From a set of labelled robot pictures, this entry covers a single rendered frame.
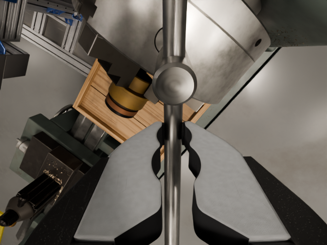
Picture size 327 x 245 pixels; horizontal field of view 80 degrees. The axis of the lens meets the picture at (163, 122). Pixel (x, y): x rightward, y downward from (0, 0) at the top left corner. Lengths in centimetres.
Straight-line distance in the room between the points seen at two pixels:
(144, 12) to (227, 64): 12
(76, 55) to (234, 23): 137
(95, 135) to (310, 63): 135
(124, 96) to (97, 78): 31
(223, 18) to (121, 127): 53
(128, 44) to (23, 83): 201
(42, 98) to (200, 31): 197
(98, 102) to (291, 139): 139
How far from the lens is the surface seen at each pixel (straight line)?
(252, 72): 95
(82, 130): 82
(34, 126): 87
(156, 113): 64
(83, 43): 33
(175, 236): 17
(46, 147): 80
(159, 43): 25
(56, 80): 198
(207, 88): 29
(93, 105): 73
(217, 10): 25
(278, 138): 168
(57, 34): 164
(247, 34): 28
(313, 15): 29
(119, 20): 26
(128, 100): 40
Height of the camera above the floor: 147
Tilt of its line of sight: 66 degrees down
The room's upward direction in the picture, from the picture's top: 146 degrees counter-clockwise
